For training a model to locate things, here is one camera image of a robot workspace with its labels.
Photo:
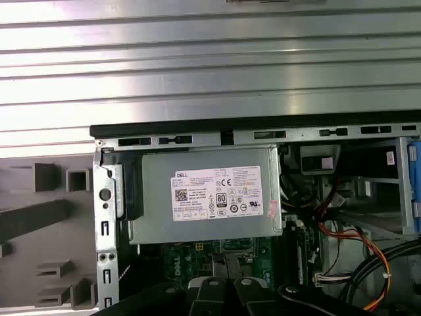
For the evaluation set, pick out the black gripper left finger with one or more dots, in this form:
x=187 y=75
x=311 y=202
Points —
x=148 y=296

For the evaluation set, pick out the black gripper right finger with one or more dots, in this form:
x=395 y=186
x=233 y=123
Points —
x=296 y=299

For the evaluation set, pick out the black RAM slot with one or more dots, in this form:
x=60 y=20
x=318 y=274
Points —
x=303 y=263
x=295 y=263
x=280 y=263

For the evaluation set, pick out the green motherboard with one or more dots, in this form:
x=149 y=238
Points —
x=177 y=263

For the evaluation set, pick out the black open PC case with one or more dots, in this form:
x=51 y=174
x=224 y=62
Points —
x=105 y=230

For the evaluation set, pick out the grey plastic parts rack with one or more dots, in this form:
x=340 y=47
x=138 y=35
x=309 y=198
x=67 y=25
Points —
x=75 y=230

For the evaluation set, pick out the grey power supply unit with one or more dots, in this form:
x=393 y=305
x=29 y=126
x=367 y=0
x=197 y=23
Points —
x=213 y=197

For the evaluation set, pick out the grey metal drive cage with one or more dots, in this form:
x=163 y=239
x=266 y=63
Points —
x=403 y=184

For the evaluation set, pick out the blue plastic drive latch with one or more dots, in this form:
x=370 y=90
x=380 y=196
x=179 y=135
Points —
x=415 y=184

